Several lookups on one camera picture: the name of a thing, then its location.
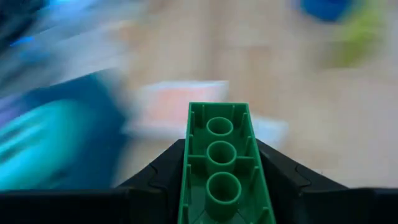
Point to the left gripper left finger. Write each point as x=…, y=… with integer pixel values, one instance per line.
x=161, y=186

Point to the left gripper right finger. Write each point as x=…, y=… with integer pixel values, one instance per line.
x=280, y=186

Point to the dark green toy brick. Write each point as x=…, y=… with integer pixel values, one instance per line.
x=196, y=186

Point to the teal foam die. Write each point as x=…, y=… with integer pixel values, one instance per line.
x=37, y=146

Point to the lime green toy brick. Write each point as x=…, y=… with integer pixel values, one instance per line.
x=357, y=40

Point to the teal plastic tray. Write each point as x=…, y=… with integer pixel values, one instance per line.
x=99, y=130

